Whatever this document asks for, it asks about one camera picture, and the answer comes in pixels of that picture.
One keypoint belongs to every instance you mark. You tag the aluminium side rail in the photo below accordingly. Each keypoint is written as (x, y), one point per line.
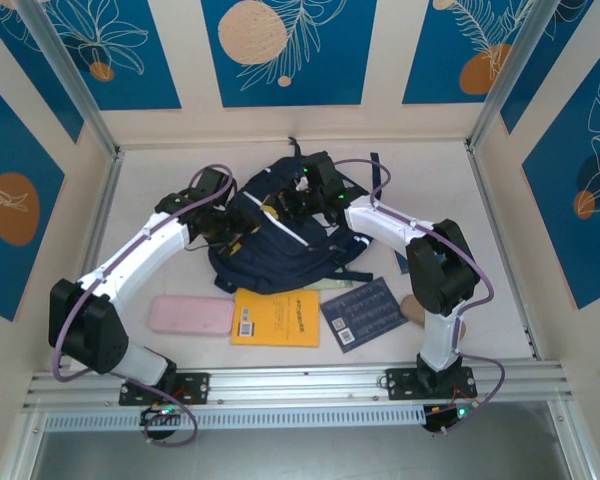
(496, 225)
(100, 225)

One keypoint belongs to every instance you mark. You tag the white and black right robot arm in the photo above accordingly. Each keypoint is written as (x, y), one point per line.
(380, 227)

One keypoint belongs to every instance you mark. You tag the aluminium frame post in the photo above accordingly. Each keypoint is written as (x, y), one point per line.
(512, 70)
(70, 70)

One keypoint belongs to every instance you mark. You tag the beige oval object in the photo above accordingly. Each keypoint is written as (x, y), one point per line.
(412, 310)

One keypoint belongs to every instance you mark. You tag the pink pencil case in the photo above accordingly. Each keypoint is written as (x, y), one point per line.
(190, 316)

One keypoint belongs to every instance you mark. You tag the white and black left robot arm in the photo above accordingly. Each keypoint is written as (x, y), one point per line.
(140, 260)

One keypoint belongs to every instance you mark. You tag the dark blue printed booklet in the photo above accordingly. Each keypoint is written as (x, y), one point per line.
(365, 315)

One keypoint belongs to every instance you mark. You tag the navy blue student backpack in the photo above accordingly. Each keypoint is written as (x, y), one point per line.
(280, 260)

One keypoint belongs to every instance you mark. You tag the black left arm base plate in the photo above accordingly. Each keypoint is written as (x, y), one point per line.
(200, 387)

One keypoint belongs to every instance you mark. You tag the aluminium mounting rail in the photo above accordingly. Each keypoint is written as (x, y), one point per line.
(300, 382)

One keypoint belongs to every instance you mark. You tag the thin glossy softcover book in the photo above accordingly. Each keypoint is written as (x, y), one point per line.
(401, 262)

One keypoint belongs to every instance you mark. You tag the green notebook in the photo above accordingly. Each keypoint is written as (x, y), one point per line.
(332, 284)

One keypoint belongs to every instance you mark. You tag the aluminium front leg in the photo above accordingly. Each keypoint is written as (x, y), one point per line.
(20, 445)
(570, 440)

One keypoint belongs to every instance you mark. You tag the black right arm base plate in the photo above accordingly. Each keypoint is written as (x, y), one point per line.
(400, 385)

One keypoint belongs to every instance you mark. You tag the yellow softcover book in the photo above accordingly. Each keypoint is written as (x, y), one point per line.
(275, 320)

